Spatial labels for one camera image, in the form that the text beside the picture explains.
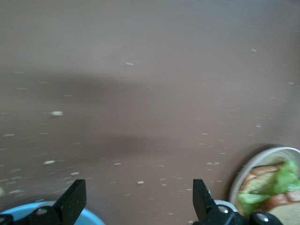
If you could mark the brown tablecloth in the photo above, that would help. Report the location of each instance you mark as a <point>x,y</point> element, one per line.
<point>150,70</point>

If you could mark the blue plate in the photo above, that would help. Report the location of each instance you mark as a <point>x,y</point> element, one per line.
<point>91,218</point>

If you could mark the beige plate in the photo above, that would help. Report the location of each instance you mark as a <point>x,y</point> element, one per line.
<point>281,154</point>

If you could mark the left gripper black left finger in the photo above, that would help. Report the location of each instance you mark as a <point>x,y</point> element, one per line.
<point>65,206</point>

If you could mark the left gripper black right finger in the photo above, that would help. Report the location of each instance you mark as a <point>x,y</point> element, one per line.
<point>208,211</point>

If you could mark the green lettuce leaf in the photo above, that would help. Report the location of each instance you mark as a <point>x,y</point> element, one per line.
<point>286,175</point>

